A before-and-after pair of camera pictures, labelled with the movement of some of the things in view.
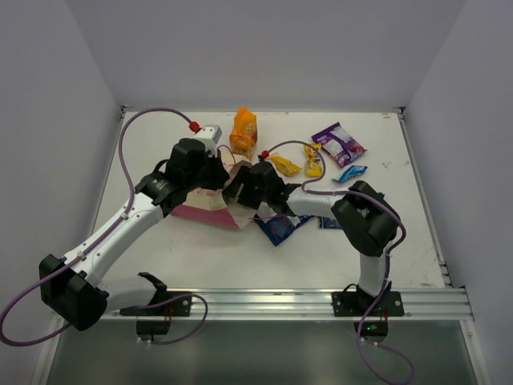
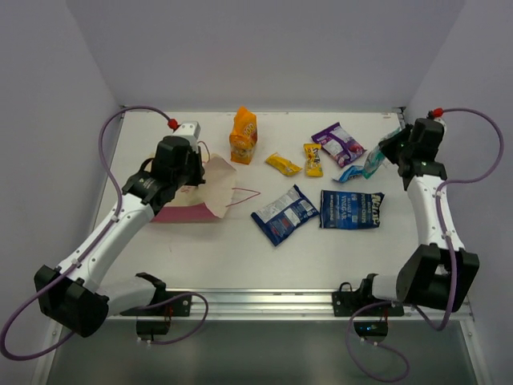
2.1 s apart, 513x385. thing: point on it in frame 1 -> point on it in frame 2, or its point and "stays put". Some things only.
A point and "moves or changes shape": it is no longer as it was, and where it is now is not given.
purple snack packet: [338, 144] stays put
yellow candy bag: [313, 160] stays put
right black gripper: [242, 176] -> [387, 143]
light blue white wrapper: [353, 170] stays put
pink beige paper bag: [210, 205] moves or changes shape
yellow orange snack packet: [284, 166] stays put
